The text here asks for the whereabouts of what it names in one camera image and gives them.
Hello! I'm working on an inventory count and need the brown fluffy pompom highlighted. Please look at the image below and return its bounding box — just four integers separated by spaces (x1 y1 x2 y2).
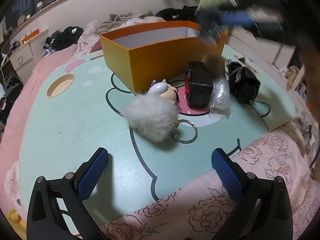
202 55 226 78

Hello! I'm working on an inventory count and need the black knitted pouch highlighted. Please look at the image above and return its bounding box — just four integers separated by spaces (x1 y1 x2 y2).
185 61 213 108

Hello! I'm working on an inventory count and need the black drawstring pouch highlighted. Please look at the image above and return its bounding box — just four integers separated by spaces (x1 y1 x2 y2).
226 60 261 104

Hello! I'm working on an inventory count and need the clear bubble wrap bag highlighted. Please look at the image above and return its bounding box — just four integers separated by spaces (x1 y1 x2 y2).
209 76 231 118

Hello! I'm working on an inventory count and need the white fluffy pompom keychain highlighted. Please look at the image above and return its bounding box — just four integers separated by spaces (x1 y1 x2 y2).
120 94 179 144

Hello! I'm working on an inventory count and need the chibi figure toy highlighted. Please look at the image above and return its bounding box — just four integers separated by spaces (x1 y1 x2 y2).
147 79 179 103

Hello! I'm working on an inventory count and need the black clothes pile right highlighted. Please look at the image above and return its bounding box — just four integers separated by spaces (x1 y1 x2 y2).
155 5 197 22

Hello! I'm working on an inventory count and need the black clothes pile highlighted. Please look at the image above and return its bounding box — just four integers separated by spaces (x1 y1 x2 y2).
155 5 197 22
43 26 84 51

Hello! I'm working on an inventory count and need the pink floral bed blanket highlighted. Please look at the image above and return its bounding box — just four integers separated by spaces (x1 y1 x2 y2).
0 12 320 240

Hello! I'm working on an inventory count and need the orange cardboard storage box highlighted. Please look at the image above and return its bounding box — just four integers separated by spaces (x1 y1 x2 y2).
100 21 227 94

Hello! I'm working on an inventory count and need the black clothes pile left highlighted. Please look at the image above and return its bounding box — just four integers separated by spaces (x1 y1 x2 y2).
43 26 84 51

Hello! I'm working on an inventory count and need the white drawer cabinet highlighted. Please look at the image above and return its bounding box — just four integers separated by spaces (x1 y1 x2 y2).
10 43 33 70

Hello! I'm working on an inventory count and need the small orange box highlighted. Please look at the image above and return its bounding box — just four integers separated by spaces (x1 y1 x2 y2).
21 29 40 44

